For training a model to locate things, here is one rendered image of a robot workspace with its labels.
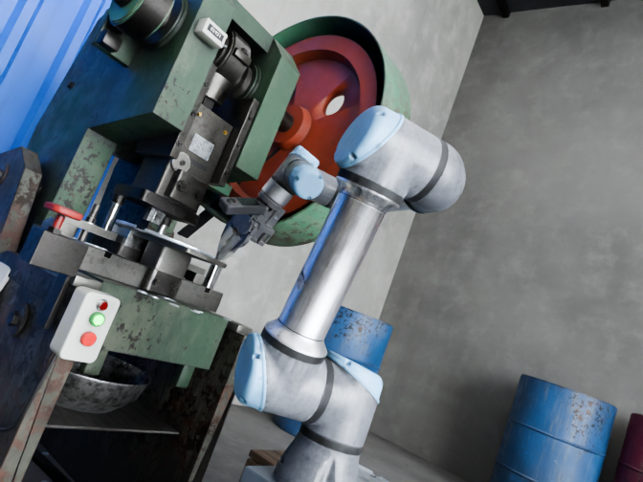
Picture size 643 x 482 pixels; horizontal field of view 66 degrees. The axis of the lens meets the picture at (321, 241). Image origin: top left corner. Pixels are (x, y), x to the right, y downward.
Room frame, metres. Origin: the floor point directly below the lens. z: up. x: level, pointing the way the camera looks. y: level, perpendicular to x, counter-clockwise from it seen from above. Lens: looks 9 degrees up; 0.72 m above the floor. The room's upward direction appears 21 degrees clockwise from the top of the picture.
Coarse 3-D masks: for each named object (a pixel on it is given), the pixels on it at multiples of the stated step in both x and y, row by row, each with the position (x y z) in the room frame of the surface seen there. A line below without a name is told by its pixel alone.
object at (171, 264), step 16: (160, 240) 1.23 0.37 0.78; (144, 256) 1.29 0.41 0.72; (160, 256) 1.26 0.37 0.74; (176, 256) 1.29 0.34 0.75; (192, 256) 1.29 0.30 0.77; (208, 256) 1.21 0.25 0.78; (160, 272) 1.27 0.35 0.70; (176, 272) 1.30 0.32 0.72; (144, 288) 1.26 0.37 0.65; (160, 288) 1.28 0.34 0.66; (176, 288) 1.31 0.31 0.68
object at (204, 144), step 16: (208, 112) 1.33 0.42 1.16; (192, 128) 1.31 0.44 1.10; (208, 128) 1.35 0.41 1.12; (224, 128) 1.39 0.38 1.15; (192, 144) 1.33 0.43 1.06; (208, 144) 1.36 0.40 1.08; (224, 144) 1.40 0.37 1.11; (144, 160) 1.37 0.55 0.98; (160, 160) 1.32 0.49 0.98; (176, 160) 1.30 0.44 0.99; (192, 160) 1.34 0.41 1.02; (208, 160) 1.38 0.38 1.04; (144, 176) 1.35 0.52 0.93; (160, 176) 1.30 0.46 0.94; (176, 176) 1.30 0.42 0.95; (192, 176) 1.32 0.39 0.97; (208, 176) 1.40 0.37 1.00; (160, 192) 1.30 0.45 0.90; (176, 192) 1.30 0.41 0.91; (192, 192) 1.34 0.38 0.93; (192, 208) 1.37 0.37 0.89
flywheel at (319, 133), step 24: (288, 48) 1.75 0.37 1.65; (312, 48) 1.67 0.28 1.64; (336, 48) 1.60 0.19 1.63; (360, 48) 1.53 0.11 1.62; (312, 72) 1.69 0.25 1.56; (336, 72) 1.62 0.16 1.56; (360, 72) 1.50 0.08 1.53; (312, 96) 1.66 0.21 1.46; (336, 96) 1.63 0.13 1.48; (360, 96) 1.53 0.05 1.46; (312, 120) 1.63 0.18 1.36; (336, 120) 1.56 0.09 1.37; (288, 144) 1.65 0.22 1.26; (312, 144) 1.61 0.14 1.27; (336, 144) 1.54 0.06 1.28; (264, 168) 1.72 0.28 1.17; (336, 168) 1.47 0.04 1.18; (240, 192) 1.74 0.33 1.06; (288, 216) 1.57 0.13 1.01
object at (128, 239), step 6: (114, 228) 1.37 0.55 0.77; (120, 228) 1.35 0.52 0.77; (126, 228) 1.33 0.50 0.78; (120, 234) 1.34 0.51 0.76; (126, 234) 1.32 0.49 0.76; (132, 234) 1.32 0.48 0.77; (120, 240) 1.33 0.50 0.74; (126, 240) 1.32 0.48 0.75; (132, 240) 1.33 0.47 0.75; (138, 240) 1.34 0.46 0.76; (144, 240) 1.35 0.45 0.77; (132, 246) 1.33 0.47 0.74; (138, 246) 1.35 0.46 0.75; (144, 246) 1.36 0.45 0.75
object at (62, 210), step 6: (48, 204) 0.99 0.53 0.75; (54, 204) 0.97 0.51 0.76; (54, 210) 0.97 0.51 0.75; (60, 210) 0.97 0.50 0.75; (66, 210) 0.97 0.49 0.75; (72, 210) 0.98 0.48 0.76; (60, 216) 1.00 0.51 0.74; (66, 216) 1.03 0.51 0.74; (72, 216) 0.99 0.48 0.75; (78, 216) 1.00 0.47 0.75; (54, 222) 1.00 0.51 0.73; (60, 222) 1.00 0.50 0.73
